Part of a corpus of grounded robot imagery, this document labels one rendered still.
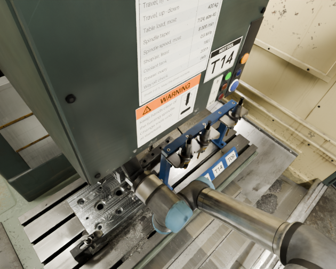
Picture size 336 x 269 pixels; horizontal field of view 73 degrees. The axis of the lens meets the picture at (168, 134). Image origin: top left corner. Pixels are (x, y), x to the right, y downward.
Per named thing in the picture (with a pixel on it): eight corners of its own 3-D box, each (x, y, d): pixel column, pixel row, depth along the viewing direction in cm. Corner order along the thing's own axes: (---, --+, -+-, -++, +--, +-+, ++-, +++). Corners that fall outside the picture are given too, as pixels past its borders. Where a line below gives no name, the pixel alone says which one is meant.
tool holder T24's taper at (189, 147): (187, 145, 94) (189, 135, 88) (194, 152, 92) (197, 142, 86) (178, 150, 92) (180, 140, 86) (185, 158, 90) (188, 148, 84)
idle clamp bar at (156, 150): (175, 146, 133) (176, 140, 128) (142, 175, 120) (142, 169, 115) (168, 141, 134) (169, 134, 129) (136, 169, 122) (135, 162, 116)
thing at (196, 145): (205, 148, 95) (206, 147, 95) (197, 155, 93) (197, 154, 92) (193, 138, 98) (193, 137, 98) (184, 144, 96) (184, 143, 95)
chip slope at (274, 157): (279, 174, 159) (298, 154, 138) (215, 247, 126) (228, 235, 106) (188, 104, 196) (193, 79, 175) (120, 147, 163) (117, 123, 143)
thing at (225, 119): (237, 123, 105) (237, 122, 105) (229, 129, 103) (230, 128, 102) (224, 115, 108) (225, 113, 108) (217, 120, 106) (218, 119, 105)
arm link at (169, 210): (172, 238, 60) (177, 231, 53) (144, 209, 64) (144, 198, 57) (191, 217, 64) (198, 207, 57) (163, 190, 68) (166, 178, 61)
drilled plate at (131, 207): (150, 201, 107) (151, 197, 103) (96, 245, 94) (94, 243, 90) (121, 168, 117) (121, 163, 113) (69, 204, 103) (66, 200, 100)
